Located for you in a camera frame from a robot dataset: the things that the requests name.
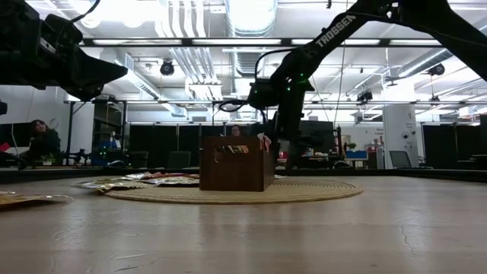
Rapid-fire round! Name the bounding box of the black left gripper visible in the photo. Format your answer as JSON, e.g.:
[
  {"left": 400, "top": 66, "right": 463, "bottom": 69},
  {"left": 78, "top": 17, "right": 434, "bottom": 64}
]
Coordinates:
[{"left": 14, "top": 0, "right": 129, "bottom": 102}]

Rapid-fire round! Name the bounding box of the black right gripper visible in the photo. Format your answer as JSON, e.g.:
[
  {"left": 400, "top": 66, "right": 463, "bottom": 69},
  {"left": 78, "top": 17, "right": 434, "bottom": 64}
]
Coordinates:
[{"left": 247, "top": 78, "right": 307, "bottom": 171}]

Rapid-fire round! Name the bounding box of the orange white tea packet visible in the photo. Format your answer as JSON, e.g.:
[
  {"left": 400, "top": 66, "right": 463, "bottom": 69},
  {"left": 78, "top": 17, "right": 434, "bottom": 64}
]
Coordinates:
[{"left": 256, "top": 132, "right": 272, "bottom": 153}]

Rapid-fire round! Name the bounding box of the brown wooden tea box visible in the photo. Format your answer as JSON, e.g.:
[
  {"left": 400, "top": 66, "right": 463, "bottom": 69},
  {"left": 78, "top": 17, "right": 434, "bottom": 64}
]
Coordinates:
[{"left": 199, "top": 135, "right": 275, "bottom": 193}]

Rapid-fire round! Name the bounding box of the black monitor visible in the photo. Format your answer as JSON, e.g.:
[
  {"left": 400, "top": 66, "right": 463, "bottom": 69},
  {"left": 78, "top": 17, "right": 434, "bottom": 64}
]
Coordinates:
[
  {"left": 304, "top": 119, "right": 336, "bottom": 154},
  {"left": 0, "top": 121, "right": 33, "bottom": 148}
]

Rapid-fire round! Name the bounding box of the round woven placemat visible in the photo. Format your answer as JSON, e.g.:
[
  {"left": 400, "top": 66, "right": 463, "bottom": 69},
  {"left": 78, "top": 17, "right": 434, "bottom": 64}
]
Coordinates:
[{"left": 104, "top": 177, "right": 364, "bottom": 206}]

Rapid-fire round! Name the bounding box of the black metal scaffold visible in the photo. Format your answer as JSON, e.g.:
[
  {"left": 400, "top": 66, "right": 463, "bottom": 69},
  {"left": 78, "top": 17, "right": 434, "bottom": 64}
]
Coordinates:
[{"left": 62, "top": 99, "right": 368, "bottom": 168}]

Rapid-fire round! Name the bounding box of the black overhead crossbeam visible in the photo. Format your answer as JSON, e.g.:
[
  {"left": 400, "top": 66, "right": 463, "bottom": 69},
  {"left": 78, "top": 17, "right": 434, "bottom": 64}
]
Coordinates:
[{"left": 78, "top": 37, "right": 487, "bottom": 49}]

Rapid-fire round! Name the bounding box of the dark green chair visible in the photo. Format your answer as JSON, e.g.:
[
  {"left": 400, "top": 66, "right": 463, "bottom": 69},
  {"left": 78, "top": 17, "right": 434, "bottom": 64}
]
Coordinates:
[
  {"left": 131, "top": 151, "right": 150, "bottom": 169},
  {"left": 166, "top": 151, "right": 192, "bottom": 169}
]

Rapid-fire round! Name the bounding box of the white pillar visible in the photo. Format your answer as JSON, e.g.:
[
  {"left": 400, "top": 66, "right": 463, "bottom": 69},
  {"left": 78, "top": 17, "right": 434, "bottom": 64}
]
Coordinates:
[{"left": 382, "top": 104, "right": 419, "bottom": 169}]

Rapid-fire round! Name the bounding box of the grey office chair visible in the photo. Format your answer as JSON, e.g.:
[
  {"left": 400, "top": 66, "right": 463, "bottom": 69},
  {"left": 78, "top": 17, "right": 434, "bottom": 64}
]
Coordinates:
[{"left": 388, "top": 150, "right": 412, "bottom": 169}]

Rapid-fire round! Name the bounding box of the white rectangular air duct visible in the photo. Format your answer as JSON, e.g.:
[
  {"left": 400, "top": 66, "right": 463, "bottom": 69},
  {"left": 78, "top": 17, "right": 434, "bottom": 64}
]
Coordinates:
[{"left": 113, "top": 53, "right": 187, "bottom": 117}]

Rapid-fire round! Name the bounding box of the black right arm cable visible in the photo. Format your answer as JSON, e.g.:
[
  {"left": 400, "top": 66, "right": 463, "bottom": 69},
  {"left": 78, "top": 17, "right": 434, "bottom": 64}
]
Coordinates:
[{"left": 218, "top": 48, "right": 294, "bottom": 114}]

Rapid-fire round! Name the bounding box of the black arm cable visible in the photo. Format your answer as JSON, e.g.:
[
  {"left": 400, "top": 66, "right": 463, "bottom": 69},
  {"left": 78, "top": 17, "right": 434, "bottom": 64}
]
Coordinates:
[
  {"left": 218, "top": 48, "right": 294, "bottom": 114},
  {"left": 70, "top": 0, "right": 102, "bottom": 23}
]

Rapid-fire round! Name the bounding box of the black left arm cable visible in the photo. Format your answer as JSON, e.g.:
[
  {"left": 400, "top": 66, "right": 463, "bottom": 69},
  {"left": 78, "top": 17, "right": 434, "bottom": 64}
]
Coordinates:
[{"left": 70, "top": 0, "right": 102, "bottom": 23}]

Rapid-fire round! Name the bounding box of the thin hanging cable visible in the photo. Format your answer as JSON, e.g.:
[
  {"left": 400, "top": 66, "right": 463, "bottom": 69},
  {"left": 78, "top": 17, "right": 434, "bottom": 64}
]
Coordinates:
[{"left": 333, "top": 37, "right": 345, "bottom": 129}]

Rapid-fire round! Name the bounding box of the black partition wall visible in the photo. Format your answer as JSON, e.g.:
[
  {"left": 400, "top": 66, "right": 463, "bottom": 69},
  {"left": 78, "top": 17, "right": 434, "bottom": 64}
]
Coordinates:
[
  {"left": 422, "top": 123, "right": 487, "bottom": 170},
  {"left": 129, "top": 124, "right": 272, "bottom": 169}
]

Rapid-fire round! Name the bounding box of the silver ventilation duct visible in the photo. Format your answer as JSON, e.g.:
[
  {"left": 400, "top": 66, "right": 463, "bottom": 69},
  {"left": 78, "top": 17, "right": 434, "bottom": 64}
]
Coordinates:
[{"left": 224, "top": 0, "right": 279, "bottom": 96}]

